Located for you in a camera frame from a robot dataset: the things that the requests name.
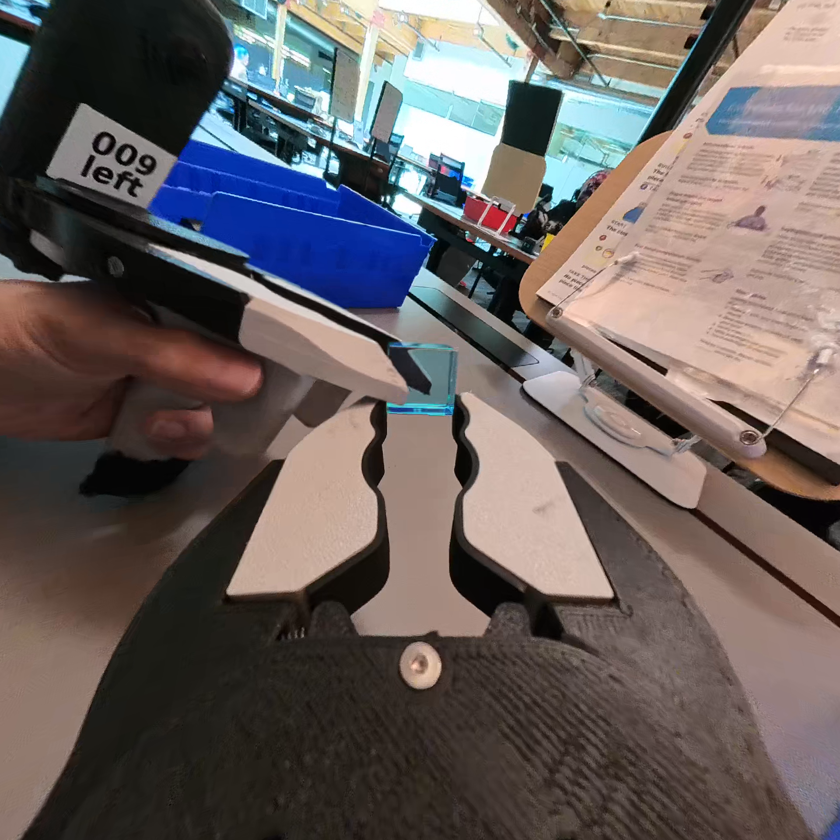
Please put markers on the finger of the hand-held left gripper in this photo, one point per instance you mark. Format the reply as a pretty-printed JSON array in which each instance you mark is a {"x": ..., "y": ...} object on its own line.
[{"x": 315, "y": 341}]

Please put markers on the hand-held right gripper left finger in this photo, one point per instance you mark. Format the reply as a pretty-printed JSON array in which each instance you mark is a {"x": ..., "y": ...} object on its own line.
[{"x": 309, "y": 519}]

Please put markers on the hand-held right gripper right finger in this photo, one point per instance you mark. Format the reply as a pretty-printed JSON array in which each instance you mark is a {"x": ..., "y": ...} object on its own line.
[{"x": 532, "y": 519}]

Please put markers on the blue plastic bin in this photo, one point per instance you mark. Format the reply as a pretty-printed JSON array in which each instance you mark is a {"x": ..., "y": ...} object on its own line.
[{"x": 302, "y": 243}]

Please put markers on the clear blue cube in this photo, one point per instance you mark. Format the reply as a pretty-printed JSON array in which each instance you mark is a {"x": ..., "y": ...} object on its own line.
[{"x": 423, "y": 381}]

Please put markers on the black desk mat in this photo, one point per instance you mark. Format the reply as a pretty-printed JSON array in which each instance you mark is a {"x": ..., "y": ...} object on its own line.
[{"x": 473, "y": 328}]

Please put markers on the grey desk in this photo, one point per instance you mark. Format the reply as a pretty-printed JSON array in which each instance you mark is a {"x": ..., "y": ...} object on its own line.
[{"x": 735, "y": 617}]

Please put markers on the person's left hand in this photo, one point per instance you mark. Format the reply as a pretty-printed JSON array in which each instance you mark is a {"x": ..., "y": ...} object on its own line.
[{"x": 92, "y": 361}]

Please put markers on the red storage bin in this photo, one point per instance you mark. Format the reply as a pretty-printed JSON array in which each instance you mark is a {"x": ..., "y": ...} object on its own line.
[{"x": 490, "y": 214}]

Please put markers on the wooden document stand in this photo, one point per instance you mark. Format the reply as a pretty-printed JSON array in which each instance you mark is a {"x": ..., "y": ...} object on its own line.
[{"x": 551, "y": 263}]

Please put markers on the beige chair back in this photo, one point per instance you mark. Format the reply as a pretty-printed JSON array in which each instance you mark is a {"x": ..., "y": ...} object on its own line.
[{"x": 515, "y": 177}]

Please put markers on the printed instruction sheet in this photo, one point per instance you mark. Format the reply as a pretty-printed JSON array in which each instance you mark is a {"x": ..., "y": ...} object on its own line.
[{"x": 761, "y": 263}]

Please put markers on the white printed form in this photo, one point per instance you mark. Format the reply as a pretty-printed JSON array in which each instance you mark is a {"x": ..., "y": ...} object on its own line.
[{"x": 803, "y": 46}]

